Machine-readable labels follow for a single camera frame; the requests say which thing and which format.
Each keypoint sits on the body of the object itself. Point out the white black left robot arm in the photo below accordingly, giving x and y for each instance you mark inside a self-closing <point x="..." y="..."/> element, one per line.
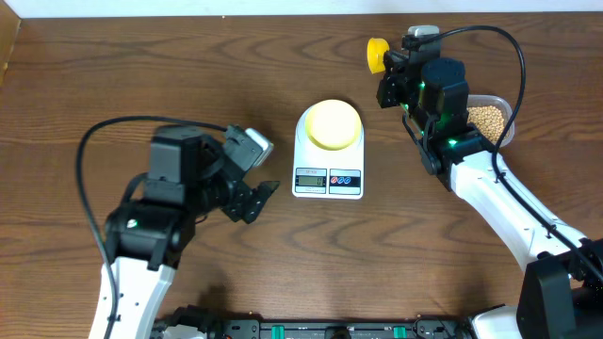
<point x="145" y="238"/>

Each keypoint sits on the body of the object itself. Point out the yellow plastic measuring scoop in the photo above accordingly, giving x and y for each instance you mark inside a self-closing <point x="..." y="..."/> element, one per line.
<point x="376" y="49"/>

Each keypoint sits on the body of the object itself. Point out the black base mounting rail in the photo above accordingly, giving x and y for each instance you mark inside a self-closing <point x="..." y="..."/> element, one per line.
<point x="195" y="322"/>

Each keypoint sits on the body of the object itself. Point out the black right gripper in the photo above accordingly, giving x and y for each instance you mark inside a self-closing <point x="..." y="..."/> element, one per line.
<point x="395" y="68"/>

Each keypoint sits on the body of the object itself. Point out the white digital kitchen scale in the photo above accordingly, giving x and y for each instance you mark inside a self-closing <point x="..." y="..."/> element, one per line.
<point x="321" y="174"/>

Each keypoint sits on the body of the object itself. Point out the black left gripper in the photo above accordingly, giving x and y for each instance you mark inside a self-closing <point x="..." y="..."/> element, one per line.
<point x="239" y="205"/>

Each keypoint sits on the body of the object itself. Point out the yellow plastic bowl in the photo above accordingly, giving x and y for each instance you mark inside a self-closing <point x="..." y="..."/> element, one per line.
<point x="332" y="125"/>

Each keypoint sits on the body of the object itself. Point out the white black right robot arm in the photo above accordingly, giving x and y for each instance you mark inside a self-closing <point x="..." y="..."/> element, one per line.
<point x="561" y="295"/>

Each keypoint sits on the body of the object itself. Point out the clear plastic soybean container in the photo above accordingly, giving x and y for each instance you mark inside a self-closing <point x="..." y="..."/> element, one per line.
<point x="489" y="114"/>

